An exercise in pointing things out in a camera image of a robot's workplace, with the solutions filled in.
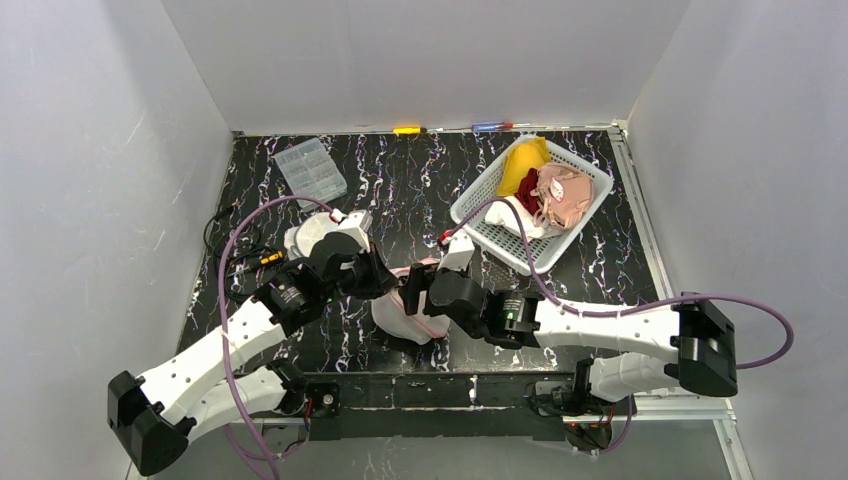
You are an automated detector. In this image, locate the white mesh bag pink zipper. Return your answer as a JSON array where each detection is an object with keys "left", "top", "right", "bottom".
[{"left": 371, "top": 288, "right": 451, "bottom": 345}]

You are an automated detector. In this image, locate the white mesh bag blue zipper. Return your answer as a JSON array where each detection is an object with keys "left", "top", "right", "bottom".
[{"left": 284, "top": 210, "right": 346, "bottom": 260}]

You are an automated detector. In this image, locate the red bra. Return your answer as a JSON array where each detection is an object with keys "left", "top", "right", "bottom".
[{"left": 514, "top": 168, "right": 539, "bottom": 215}]

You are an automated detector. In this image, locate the beige pink bra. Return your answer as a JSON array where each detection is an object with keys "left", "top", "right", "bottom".
[{"left": 531, "top": 162, "right": 594, "bottom": 230}]

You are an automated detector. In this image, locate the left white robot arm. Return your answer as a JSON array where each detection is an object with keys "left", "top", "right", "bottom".
[{"left": 107, "top": 231, "right": 397, "bottom": 476}]

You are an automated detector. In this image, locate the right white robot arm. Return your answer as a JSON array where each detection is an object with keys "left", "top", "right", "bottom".
[{"left": 399, "top": 264, "right": 738, "bottom": 403}]

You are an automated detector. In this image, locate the white bra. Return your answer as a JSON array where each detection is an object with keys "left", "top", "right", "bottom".
[{"left": 484, "top": 196, "right": 564, "bottom": 240}]

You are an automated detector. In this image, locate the yellow bra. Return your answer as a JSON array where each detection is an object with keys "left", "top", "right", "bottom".
[{"left": 495, "top": 137, "right": 551, "bottom": 197}]

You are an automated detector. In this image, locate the clear plastic organizer box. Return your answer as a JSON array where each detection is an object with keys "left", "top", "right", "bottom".
[{"left": 272, "top": 138, "right": 347, "bottom": 203}]

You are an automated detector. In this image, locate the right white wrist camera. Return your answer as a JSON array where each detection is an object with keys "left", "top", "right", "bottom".
[{"left": 437, "top": 228, "right": 475, "bottom": 273}]

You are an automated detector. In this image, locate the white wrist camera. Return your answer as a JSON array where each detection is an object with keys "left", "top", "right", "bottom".
[
  {"left": 437, "top": 228, "right": 475, "bottom": 273},
  {"left": 335, "top": 210, "right": 373, "bottom": 252}
]

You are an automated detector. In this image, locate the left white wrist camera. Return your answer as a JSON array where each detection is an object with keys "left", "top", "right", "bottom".
[{"left": 335, "top": 210, "right": 373, "bottom": 252}]

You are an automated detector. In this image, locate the black base frame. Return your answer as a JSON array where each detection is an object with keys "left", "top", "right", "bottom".
[{"left": 261, "top": 370, "right": 614, "bottom": 452}]

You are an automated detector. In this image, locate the black coiled cable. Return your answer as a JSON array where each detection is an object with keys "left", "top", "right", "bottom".
[{"left": 201, "top": 206, "right": 289, "bottom": 307}]

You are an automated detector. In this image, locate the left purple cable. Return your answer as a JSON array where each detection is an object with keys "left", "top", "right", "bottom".
[{"left": 217, "top": 194, "right": 342, "bottom": 480}]

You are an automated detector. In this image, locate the yellow handled screwdriver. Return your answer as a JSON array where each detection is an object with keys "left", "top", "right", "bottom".
[{"left": 392, "top": 126, "right": 428, "bottom": 135}]

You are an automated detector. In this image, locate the blue red handled screwdriver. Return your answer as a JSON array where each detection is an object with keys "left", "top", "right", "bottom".
[{"left": 471, "top": 122, "right": 513, "bottom": 132}]

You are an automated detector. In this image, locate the aluminium side rail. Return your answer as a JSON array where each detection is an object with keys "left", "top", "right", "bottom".
[{"left": 608, "top": 120, "right": 753, "bottom": 479}]

